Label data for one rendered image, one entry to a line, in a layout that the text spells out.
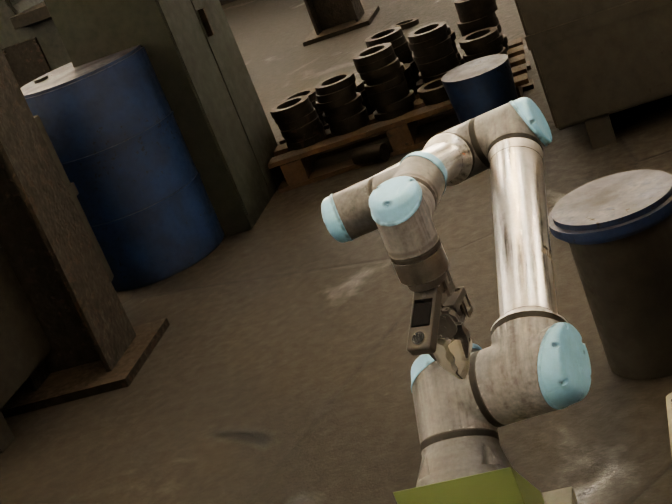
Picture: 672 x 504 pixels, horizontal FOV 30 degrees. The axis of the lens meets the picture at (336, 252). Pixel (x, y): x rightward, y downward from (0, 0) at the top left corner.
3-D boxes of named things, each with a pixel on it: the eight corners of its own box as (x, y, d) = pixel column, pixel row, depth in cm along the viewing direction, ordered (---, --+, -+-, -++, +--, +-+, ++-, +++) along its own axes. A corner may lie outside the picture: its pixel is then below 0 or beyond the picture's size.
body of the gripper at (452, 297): (476, 313, 222) (454, 256, 217) (461, 341, 216) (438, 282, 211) (437, 317, 226) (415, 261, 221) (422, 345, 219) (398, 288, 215)
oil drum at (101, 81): (242, 214, 554) (162, 24, 525) (205, 270, 500) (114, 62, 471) (126, 248, 572) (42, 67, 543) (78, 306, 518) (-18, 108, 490)
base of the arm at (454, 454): (406, 490, 229) (398, 438, 233) (430, 510, 245) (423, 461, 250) (507, 470, 224) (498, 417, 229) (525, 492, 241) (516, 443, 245)
